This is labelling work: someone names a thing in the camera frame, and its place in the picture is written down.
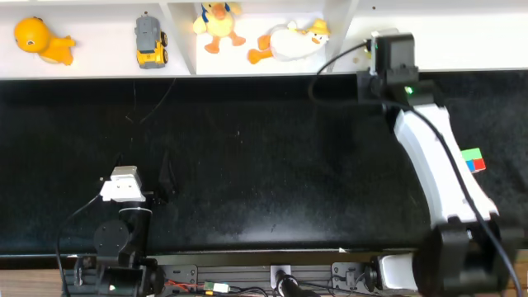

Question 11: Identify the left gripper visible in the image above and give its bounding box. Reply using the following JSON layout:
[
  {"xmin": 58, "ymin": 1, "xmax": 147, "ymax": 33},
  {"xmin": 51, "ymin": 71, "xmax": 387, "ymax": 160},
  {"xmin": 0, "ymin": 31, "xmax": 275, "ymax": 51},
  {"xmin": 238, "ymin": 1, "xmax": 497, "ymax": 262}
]
[{"xmin": 111, "ymin": 150, "xmax": 179, "ymax": 205}]

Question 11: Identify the grey and yellow toy truck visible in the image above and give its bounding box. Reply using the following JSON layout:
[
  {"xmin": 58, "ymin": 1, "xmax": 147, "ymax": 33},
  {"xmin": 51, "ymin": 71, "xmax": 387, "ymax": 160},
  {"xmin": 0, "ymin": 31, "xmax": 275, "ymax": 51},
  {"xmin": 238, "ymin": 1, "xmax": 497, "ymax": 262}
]
[{"xmin": 134, "ymin": 15, "xmax": 169, "ymax": 70}]

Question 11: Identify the many-coloured puzzle cube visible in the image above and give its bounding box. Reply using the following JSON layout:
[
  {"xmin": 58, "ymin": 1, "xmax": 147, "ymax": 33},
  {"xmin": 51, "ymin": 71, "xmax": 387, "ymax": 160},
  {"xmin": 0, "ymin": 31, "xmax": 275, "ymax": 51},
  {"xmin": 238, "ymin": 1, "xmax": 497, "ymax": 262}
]
[{"xmin": 460, "ymin": 147, "xmax": 488, "ymax": 174}]

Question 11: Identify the white shelf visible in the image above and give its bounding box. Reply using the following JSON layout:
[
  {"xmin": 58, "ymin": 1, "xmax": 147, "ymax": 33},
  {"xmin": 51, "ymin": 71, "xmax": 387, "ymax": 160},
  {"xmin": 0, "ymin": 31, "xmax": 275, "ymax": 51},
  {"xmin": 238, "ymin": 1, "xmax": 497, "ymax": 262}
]
[{"xmin": 0, "ymin": 0, "xmax": 528, "ymax": 81}]

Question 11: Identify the yellow rubber duck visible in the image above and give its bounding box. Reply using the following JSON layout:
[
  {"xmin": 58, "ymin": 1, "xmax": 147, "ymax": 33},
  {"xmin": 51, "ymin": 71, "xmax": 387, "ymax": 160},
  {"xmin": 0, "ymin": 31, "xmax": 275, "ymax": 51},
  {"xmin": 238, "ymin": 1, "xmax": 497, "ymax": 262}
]
[{"xmin": 13, "ymin": 16, "xmax": 78, "ymax": 67}]

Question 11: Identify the white plush duck yellow hat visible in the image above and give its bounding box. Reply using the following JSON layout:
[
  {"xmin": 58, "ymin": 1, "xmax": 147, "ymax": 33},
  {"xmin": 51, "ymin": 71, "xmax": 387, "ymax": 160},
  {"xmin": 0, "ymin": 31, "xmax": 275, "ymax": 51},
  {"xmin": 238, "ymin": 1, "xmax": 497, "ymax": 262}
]
[{"xmin": 247, "ymin": 18, "xmax": 332, "ymax": 65}]

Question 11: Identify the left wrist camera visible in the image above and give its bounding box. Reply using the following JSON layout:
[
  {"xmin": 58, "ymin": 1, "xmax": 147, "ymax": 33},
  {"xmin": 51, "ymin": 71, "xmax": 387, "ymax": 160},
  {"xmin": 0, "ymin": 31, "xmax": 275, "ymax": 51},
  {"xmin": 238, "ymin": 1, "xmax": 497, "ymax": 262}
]
[{"xmin": 99, "ymin": 165, "xmax": 147, "ymax": 203}]

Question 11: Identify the black cable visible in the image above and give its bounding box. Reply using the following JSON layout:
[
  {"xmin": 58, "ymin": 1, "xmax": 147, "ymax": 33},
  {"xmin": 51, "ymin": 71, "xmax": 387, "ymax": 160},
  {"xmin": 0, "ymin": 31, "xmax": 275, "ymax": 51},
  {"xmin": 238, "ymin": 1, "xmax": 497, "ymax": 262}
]
[
  {"xmin": 307, "ymin": 40, "xmax": 525, "ymax": 297},
  {"xmin": 55, "ymin": 177, "xmax": 105, "ymax": 297}
]

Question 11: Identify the mounting rail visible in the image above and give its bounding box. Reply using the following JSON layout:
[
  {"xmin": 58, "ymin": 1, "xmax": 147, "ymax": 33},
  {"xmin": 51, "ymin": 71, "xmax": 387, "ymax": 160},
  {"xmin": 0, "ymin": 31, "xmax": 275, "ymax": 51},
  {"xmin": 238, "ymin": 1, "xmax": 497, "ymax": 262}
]
[{"xmin": 61, "ymin": 248, "xmax": 417, "ymax": 297}]

